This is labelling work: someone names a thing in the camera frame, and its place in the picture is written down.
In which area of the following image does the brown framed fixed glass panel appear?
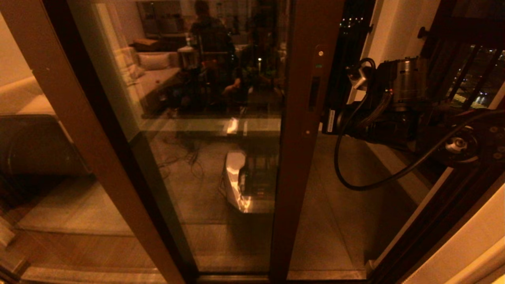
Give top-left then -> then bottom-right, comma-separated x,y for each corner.
0,0 -> 198,284

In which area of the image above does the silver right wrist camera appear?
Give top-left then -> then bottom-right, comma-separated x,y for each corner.
346,63 -> 375,90

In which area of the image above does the black aluminum extrusion rail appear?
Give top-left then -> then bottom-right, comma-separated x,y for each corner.
195,270 -> 369,284

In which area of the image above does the dark brown door frame jamb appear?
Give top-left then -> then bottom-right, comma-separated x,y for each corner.
365,158 -> 505,284

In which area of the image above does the black looping arm cable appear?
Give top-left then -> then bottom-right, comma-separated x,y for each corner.
334,58 -> 505,192

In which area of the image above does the brown framed sliding glass door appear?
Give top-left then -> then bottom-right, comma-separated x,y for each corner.
69,0 -> 344,282

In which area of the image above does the recessed door handle plate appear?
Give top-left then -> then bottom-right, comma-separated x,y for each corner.
307,43 -> 329,138

